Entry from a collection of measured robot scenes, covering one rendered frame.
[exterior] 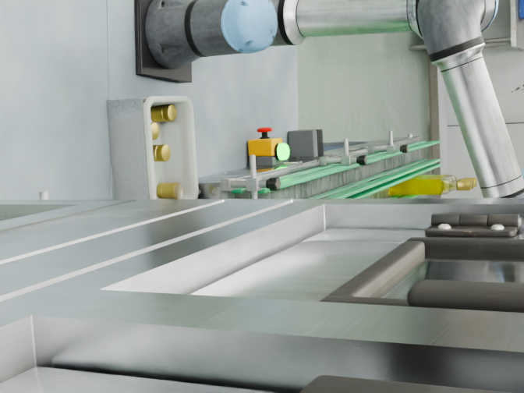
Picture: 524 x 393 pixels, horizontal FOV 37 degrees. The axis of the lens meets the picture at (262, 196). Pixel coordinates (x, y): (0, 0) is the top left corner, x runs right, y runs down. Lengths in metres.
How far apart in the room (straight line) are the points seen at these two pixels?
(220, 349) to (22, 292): 0.13
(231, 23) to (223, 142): 0.47
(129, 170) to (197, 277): 1.09
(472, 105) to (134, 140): 0.62
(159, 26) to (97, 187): 0.36
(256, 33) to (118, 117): 0.31
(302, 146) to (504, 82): 5.31
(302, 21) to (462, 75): 0.39
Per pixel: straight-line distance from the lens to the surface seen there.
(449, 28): 1.40
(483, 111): 1.41
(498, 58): 7.50
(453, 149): 7.57
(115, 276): 0.38
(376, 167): 2.70
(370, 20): 1.58
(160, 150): 1.57
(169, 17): 1.62
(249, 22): 1.54
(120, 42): 1.59
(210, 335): 0.28
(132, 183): 1.51
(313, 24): 1.63
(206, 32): 1.57
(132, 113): 1.50
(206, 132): 1.86
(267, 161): 2.02
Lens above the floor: 1.64
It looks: 25 degrees down
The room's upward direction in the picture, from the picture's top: 90 degrees clockwise
